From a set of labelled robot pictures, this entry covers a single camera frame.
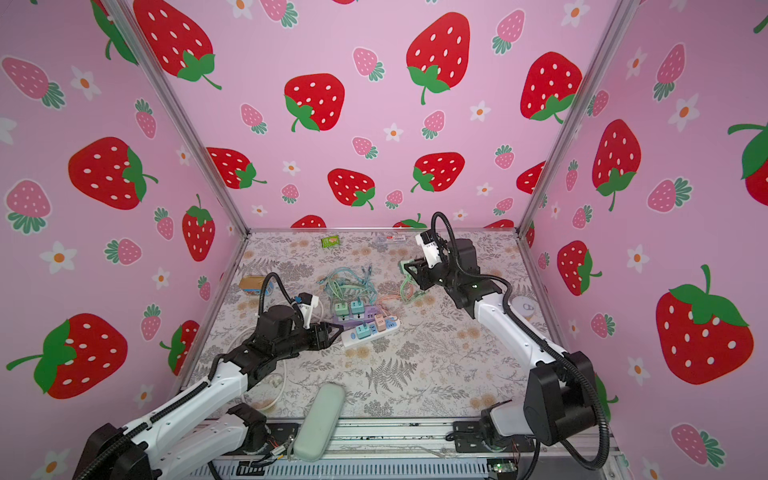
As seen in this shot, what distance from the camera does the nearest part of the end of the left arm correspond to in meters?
0.64

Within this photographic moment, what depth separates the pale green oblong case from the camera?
0.71 m

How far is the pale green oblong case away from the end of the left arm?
16 cm
